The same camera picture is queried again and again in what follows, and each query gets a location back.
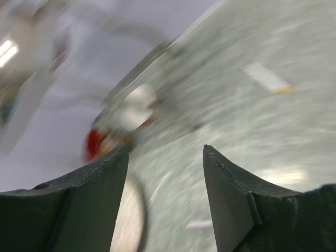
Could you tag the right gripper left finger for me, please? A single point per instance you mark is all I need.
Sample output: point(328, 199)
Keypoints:
point(75, 212)

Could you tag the red and black mug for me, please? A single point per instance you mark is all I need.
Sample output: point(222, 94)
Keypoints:
point(92, 144)

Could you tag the white pen red tip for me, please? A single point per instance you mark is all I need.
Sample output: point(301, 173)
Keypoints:
point(193, 224)

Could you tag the white pen yellow tip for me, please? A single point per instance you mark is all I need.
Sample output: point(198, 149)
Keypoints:
point(266, 78)

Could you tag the speckled grey plate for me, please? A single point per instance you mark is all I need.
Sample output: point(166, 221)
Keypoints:
point(130, 232)

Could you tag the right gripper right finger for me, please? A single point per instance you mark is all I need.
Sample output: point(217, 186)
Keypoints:
point(251, 214)

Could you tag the metal dish rack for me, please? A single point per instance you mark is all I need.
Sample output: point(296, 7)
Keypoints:
point(167, 73)

